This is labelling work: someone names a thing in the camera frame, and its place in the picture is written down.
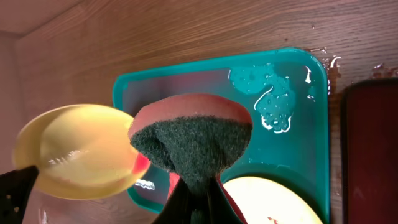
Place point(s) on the teal plastic tray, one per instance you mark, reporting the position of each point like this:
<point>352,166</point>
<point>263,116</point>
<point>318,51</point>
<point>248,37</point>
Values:
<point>286,93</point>

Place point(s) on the orange sponge with dark scourer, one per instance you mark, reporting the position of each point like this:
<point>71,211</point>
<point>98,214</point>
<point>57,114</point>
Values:
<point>197,137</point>

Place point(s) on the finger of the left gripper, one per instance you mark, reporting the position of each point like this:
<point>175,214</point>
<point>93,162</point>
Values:
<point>16,187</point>

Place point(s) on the yellow-green plate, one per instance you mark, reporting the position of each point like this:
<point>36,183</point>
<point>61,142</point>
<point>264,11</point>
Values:
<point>264,201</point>
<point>82,152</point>

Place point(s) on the black red lacquer tray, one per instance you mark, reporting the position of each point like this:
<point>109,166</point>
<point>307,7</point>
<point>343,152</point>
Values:
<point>368,132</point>

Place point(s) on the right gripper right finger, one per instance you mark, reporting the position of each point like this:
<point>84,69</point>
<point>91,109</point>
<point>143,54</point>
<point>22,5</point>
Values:
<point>218,209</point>

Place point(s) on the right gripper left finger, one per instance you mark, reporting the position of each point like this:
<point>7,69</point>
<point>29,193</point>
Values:
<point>178,209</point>

